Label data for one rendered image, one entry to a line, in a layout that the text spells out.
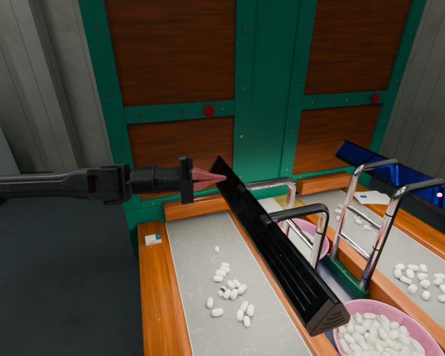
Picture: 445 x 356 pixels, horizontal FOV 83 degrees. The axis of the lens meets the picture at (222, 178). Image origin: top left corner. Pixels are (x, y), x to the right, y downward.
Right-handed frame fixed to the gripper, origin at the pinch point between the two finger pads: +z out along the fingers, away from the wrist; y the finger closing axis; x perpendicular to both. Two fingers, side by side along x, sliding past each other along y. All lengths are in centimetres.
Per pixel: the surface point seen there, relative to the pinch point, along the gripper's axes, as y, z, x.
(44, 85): -69, -161, -218
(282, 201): 23, 34, -64
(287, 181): 4.0, 19.9, -15.3
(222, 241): 33, 2, -44
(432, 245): 35, 85, -33
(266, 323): 45.4, 12.3, -10.2
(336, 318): 21.1, 16.6, 19.9
